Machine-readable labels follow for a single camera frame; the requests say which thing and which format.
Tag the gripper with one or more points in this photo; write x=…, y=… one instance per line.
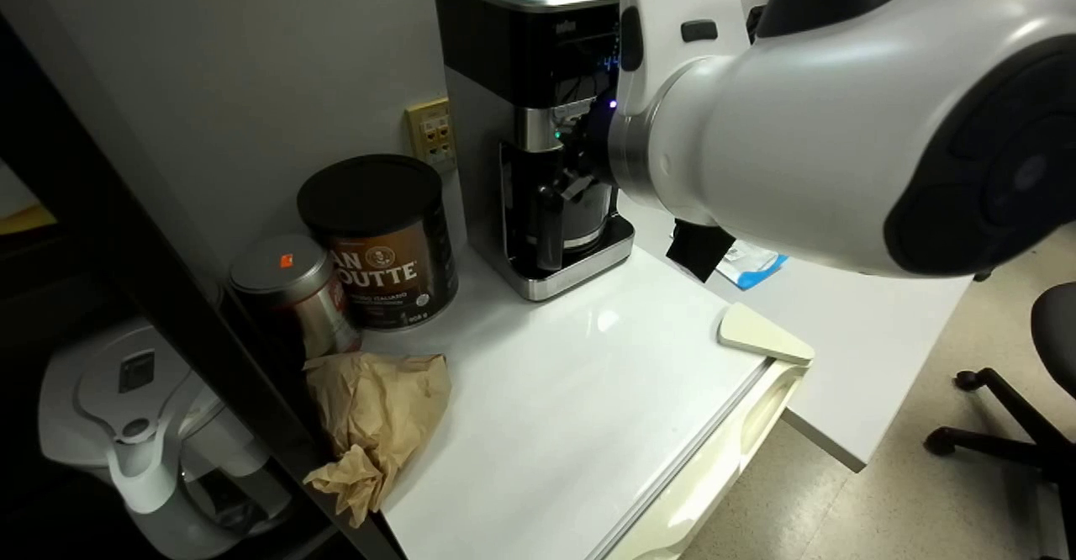
x=600, y=150

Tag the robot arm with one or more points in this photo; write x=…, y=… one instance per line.
x=824, y=114

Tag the glass coffee carafe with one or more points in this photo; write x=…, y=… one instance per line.
x=580, y=215

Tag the black and silver coffee machine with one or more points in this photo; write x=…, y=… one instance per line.
x=496, y=47

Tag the large brown coffee can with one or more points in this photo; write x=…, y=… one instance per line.
x=391, y=249

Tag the small silver coffee tin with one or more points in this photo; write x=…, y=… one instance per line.
x=290, y=282

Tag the blue and white packet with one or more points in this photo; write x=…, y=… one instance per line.
x=752, y=264

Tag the white mini fridge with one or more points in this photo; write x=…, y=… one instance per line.
x=572, y=409

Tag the crumpled brown paper bag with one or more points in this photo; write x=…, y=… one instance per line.
x=378, y=417

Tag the black shelf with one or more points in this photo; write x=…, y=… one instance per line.
x=126, y=232

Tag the black office chair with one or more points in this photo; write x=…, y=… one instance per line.
x=1038, y=425

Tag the white water filter pitcher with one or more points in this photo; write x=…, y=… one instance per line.
x=134, y=425

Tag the beige wall socket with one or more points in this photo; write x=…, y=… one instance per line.
x=430, y=133

